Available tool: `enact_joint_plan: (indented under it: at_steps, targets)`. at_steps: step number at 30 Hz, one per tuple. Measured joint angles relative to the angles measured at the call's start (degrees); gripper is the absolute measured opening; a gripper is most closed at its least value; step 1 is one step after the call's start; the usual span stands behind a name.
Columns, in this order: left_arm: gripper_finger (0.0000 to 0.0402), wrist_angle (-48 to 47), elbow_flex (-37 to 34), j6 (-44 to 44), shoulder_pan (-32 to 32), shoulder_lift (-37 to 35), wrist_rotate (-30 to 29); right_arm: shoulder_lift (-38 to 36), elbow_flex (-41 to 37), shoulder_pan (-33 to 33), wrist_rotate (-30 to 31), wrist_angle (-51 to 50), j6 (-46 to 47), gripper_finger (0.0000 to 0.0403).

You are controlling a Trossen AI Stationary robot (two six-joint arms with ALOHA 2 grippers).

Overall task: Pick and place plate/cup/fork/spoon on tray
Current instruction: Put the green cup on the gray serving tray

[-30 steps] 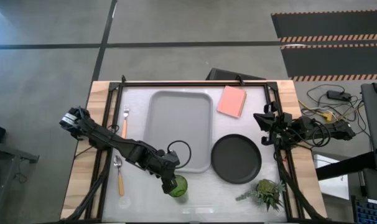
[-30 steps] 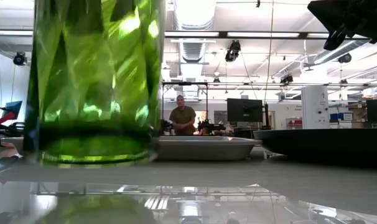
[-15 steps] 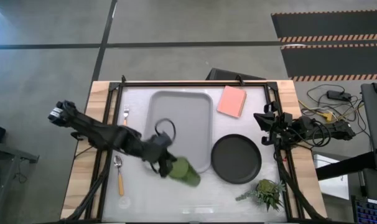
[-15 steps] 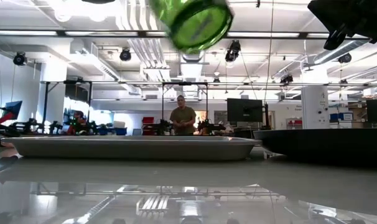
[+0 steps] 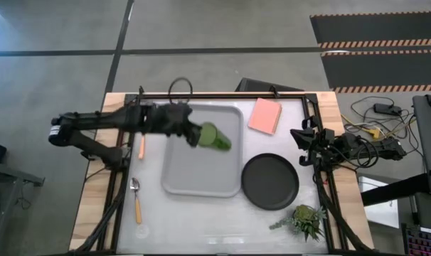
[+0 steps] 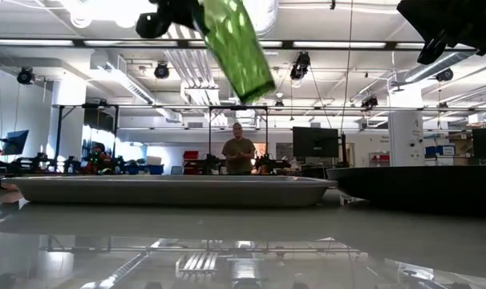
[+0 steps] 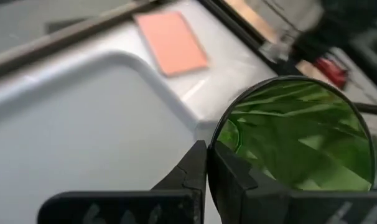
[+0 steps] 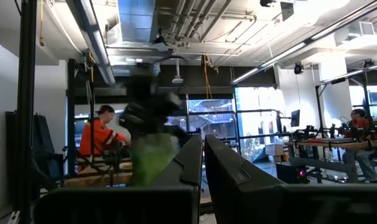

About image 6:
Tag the plain white column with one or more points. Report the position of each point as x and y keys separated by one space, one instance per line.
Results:
x=68 y=120

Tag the blue storage bins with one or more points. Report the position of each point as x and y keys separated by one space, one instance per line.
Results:
x=439 y=151

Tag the standing person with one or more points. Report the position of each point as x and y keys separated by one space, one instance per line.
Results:
x=238 y=154

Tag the background black robot arm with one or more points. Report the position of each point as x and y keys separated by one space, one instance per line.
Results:
x=213 y=164
x=269 y=164

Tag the black round plate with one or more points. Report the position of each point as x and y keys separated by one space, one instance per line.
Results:
x=419 y=186

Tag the red storage bins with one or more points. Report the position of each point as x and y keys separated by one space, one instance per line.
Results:
x=191 y=155

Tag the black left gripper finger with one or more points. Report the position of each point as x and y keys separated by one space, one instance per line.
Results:
x=201 y=20
x=151 y=25

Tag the white column with signs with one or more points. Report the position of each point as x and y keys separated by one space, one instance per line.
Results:
x=405 y=136

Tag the black ceiling spotlight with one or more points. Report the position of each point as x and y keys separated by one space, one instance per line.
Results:
x=25 y=76
x=161 y=71
x=444 y=75
x=369 y=102
x=300 y=66

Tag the grey plastic tray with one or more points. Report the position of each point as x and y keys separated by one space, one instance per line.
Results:
x=171 y=192

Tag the blue-lit tilted monitor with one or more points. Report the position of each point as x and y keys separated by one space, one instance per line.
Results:
x=16 y=141

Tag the large black monitor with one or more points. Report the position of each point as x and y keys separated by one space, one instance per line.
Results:
x=315 y=142

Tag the green ribbed plastic cup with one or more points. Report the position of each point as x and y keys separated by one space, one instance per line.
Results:
x=235 y=48

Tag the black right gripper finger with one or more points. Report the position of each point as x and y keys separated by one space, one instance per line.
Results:
x=431 y=50

